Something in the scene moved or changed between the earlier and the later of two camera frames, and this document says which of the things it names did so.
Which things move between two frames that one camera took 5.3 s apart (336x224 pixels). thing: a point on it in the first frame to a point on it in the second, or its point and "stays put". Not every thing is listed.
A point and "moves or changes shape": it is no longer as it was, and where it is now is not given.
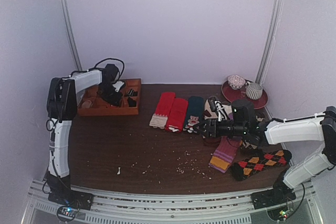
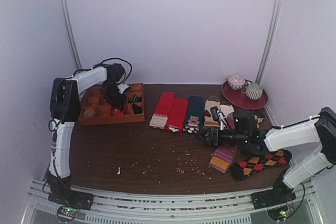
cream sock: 228,108 stays put
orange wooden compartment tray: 92,103 moves or changes shape
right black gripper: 210,128 to 214,136
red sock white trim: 176,114 stays put
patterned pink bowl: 235,82 stays put
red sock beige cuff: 159,119 stays put
